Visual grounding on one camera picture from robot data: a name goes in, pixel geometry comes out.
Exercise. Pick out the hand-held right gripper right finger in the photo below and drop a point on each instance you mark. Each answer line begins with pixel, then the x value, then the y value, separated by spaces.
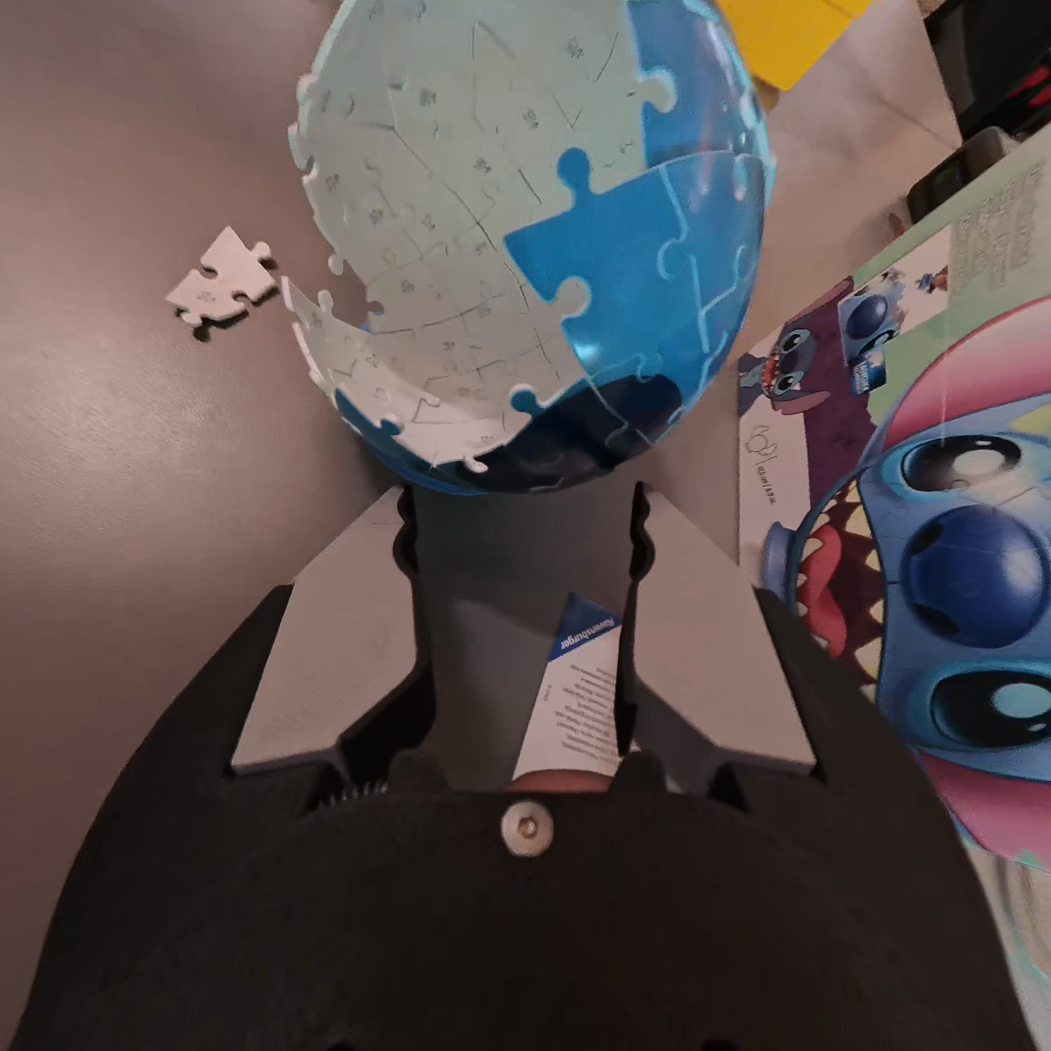
pixel 714 657

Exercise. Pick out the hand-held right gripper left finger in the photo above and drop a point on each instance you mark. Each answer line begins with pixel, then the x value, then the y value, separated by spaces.
pixel 328 657

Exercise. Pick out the single white puzzle piece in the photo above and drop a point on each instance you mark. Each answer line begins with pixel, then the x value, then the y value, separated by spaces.
pixel 222 283

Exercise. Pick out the blue cartoon puzzle ball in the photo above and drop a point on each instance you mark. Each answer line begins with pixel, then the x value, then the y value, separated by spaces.
pixel 493 205

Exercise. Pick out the yellow plastic bin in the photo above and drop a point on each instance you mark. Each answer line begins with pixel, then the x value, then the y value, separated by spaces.
pixel 788 33

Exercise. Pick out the colourful puzzle box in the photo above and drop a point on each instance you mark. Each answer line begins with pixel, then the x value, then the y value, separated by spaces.
pixel 944 575

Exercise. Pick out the white printed leaflet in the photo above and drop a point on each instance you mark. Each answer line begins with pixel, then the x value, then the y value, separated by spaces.
pixel 575 698

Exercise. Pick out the black power bank with screen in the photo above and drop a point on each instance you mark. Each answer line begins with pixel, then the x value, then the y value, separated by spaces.
pixel 961 172

